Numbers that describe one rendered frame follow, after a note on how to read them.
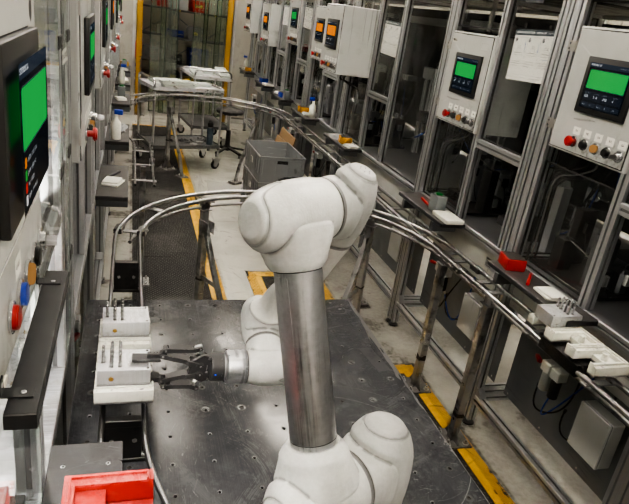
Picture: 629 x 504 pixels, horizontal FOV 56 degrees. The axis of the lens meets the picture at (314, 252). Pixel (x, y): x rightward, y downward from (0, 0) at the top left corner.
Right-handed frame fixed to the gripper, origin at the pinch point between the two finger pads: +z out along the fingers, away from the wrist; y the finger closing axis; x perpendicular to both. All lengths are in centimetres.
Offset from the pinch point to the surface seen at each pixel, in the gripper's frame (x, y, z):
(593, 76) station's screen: -56, 86, -153
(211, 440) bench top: 3.2, -21.8, -19.0
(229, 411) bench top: -8.9, -21.7, -25.6
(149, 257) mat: -272, -90, -12
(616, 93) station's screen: -43, 82, -153
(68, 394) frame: -17.8, -21.1, 19.4
